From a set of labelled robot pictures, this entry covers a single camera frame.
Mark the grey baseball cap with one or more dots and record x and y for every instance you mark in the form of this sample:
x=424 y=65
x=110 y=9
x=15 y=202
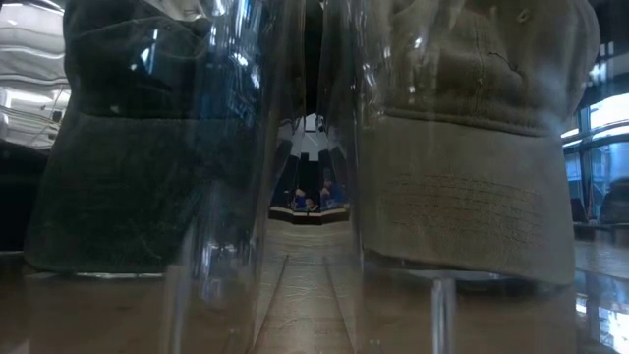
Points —
x=123 y=196

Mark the distant wooden workstation table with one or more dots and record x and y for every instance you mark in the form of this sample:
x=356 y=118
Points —
x=309 y=216

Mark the tan baseball cap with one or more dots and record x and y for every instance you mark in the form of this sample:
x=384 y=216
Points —
x=467 y=206

